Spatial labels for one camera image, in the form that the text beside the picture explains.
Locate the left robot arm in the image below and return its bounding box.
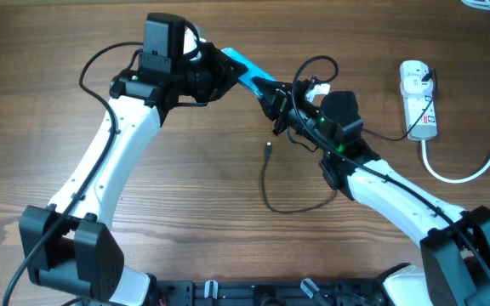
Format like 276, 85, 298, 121
17, 13, 247, 305

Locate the turquoise screen smartphone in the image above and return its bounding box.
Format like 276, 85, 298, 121
221, 47, 276, 98

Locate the white usb charger plug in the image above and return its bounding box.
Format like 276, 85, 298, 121
400, 75, 433, 98

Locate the white power strip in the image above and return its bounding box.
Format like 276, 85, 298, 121
400, 60, 437, 141

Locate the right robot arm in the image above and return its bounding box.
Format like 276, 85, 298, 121
253, 76, 490, 305

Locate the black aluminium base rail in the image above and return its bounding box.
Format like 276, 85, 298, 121
148, 279, 391, 306

